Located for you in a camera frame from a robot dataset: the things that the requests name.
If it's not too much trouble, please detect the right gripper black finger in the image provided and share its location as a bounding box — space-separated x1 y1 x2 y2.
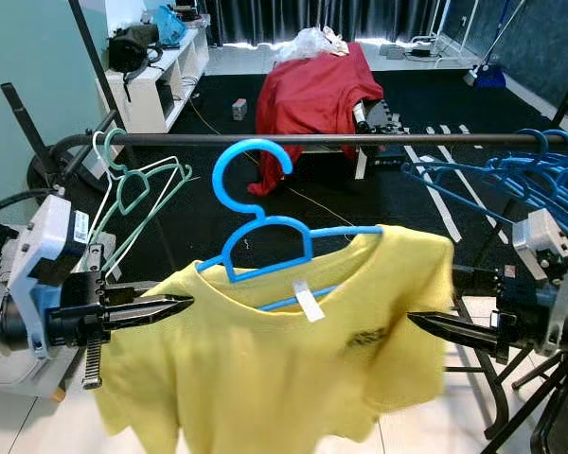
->
407 313 496 339
417 322 496 358

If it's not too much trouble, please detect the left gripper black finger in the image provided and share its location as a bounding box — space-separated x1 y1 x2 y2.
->
106 297 195 315
106 306 192 330

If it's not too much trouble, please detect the yellow t-shirt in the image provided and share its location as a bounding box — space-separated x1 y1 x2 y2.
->
93 225 455 454

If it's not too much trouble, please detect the black backpack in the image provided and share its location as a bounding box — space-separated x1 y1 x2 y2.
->
27 142 86 200

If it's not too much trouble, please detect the black floor mat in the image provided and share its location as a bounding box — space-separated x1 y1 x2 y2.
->
76 71 568 285

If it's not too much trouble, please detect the black metal clothes rack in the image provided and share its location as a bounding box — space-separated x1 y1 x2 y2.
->
0 0 568 454

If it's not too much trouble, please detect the white shelf unit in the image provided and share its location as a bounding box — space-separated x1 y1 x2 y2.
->
97 24 211 133

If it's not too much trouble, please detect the blue mop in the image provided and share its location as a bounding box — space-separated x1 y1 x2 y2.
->
464 0 526 88

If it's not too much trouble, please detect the black bag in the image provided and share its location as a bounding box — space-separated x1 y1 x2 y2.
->
107 24 162 75

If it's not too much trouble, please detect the red cloth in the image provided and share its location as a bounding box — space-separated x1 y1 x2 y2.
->
248 43 384 197

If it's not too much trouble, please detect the blue bag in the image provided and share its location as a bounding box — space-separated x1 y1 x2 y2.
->
151 5 187 46

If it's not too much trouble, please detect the white plastic bag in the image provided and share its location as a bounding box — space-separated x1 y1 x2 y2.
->
276 26 349 62

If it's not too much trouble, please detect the black curtain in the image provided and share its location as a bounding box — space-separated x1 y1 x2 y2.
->
204 0 474 46

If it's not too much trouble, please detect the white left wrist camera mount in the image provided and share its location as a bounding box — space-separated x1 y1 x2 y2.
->
9 194 89 313

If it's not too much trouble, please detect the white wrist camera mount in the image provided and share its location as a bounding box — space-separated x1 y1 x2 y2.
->
9 194 89 313
511 208 568 356

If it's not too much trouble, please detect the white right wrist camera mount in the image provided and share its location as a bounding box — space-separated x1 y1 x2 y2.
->
511 208 568 356

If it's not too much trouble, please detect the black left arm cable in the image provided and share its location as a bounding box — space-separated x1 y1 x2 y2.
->
0 189 56 285

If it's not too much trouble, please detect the white wire hanger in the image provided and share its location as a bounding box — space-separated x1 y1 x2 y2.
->
90 131 192 280

